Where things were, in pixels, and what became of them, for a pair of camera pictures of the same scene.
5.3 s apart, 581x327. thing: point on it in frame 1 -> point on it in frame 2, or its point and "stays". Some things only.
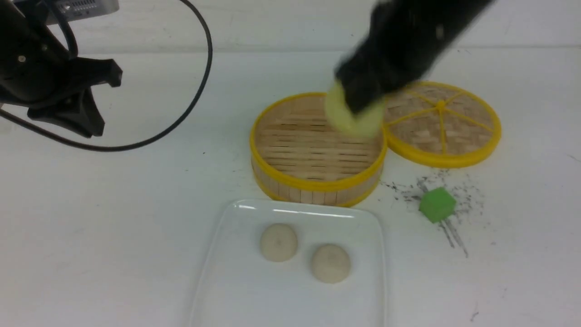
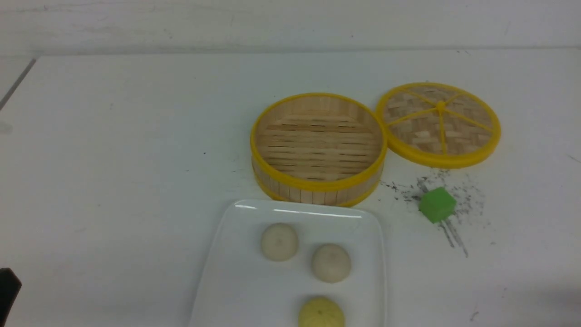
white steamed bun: (331, 263) stays
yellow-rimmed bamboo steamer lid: (440, 124) stays
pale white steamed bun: (278, 242) stays
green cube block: (437, 204) stays
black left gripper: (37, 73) -> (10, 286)
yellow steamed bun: (367, 122) -> (321, 311)
